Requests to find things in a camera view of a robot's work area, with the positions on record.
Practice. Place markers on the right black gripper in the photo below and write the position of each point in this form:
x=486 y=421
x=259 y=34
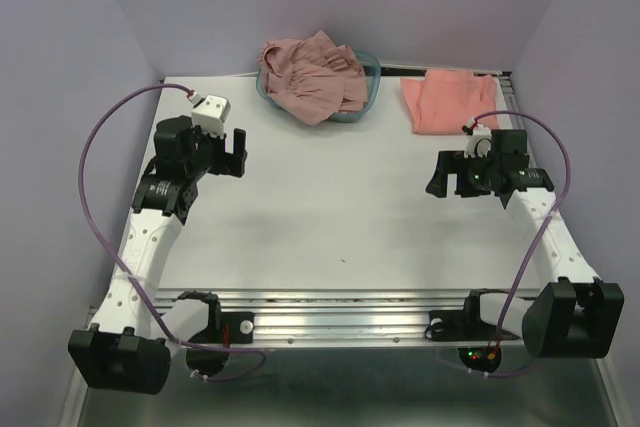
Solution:
x=452 y=161

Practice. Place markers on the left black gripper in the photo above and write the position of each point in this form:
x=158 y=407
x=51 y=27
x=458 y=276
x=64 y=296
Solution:
x=228 y=163

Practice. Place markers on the dusty pink ruffled skirt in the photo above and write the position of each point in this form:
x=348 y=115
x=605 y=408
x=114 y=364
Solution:
x=313 y=79

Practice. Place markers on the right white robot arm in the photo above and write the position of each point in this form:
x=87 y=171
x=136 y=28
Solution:
x=576 y=313

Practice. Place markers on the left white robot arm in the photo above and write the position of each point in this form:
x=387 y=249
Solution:
x=128 y=346

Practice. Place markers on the folded coral pink skirt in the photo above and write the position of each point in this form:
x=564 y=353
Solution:
x=444 y=100

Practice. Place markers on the teal plastic basin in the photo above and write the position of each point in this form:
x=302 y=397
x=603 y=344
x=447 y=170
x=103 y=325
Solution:
x=372 y=70

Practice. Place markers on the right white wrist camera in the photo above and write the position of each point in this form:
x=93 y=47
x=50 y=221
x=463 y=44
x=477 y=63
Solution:
x=478 y=139

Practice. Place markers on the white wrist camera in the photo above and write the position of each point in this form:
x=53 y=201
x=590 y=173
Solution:
x=478 y=139
x=209 y=113

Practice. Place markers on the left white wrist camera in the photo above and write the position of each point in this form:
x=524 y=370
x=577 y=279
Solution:
x=209 y=113

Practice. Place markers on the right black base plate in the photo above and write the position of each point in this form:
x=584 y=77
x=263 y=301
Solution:
x=458 y=326

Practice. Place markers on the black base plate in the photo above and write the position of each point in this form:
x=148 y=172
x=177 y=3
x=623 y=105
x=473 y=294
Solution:
x=458 y=326
x=235 y=329

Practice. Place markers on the aluminium rail frame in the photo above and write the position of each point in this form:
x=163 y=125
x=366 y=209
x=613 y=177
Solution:
x=330 y=239

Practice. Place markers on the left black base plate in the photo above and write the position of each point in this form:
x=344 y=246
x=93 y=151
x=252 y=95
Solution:
x=235 y=329

